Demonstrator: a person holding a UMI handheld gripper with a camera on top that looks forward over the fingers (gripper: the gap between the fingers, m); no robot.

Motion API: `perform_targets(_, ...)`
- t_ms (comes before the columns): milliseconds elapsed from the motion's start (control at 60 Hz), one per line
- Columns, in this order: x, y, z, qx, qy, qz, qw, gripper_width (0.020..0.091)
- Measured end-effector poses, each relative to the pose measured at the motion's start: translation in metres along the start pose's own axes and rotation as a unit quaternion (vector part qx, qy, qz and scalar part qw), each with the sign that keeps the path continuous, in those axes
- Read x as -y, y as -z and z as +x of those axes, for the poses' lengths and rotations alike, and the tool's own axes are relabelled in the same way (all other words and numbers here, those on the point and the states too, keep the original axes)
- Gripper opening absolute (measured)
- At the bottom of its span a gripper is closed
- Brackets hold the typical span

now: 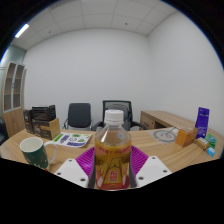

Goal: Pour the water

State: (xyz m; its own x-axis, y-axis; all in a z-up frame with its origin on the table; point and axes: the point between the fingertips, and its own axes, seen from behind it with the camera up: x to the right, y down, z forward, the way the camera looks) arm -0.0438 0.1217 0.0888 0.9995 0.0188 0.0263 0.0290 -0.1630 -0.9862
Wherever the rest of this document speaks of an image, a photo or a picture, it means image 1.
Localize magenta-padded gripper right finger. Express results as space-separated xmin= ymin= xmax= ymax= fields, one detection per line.
xmin=128 ymin=145 xmax=173 ymax=189

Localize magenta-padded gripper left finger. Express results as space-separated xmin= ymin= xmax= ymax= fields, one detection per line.
xmin=54 ymin=147 xmax=97 ymax=189

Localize orange-labelled drink bottle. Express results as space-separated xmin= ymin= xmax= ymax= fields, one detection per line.
xmin=94 ymin=109 xmax=132 ymax=191

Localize white printed leaflet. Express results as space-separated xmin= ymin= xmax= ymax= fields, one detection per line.
xmin=51 ymin=132 xmax=93 ymax=149

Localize white round disc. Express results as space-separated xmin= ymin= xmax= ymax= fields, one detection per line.
xmin=152 ymin=127 xmax=179 ymax=144

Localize black solid-back chair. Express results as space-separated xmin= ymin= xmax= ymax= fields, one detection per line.
xmin=62 ymin=102 xmax=93 ymax=131

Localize wooden side desk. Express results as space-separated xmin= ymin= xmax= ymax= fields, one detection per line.
xmin=139 ymin=110 xmax=198 ymax=131

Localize brown gold-labelled cardboard box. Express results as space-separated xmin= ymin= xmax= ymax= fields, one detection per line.
xmin=32 ymin=117 xmax=62 ymax=141

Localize green white-lined mug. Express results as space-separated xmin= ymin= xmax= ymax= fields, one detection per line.
xmin=19 ymin=136 xmax=58 ymax=172

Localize orange wooden box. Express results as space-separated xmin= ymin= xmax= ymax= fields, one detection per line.
xmin=175 ymin=127 xmax=199 ymax=148

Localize black mesh office chair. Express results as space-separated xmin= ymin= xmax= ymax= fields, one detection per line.
xmin=91 ymin=99 xmax=148 ymax=132

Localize dark striped cardboard box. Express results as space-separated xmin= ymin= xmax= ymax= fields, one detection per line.
xmin=31 ymin=104 xmax=57 ymax=122

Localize small tan box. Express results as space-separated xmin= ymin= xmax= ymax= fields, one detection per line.
xmin=194 ymin=136 xmax=210 ymax=151

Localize slim dark cardboard box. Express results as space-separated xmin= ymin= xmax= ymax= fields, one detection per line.
xmin=23 ymin=109 xmax=35 ymax=135

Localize upright purple box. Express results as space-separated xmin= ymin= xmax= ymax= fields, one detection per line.
xmin=194 ymin=106 xmax=211 ymax=139

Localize green flat packet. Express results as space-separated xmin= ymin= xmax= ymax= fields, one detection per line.
xmin=204 ymin=132 xmax=218 ymax=149

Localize wooden glass-door shelf cabinet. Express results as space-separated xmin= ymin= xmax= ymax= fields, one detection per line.
xmin=1 ymin=61 xmax=28 ymax=138

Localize small ceiling light panel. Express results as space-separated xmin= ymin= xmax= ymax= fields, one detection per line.
xmin=14 ymin=23 xmax=30 ymax=39

